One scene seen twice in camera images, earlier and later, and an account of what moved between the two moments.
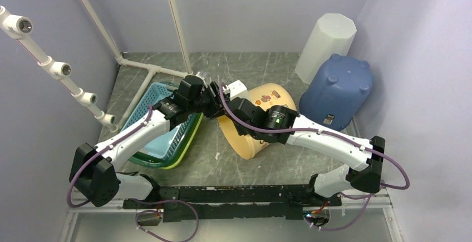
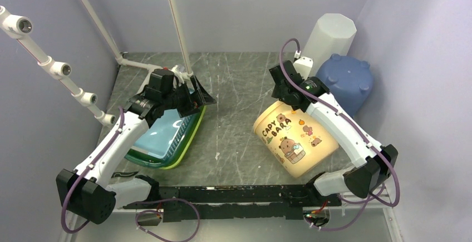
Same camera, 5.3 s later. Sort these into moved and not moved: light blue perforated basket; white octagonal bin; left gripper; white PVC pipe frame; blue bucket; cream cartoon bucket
Moved: left gripper; cream cartoon bucket
Not moved: light blue perforated basket; white octagonal bin; white PVC pipe frame; blue bucket
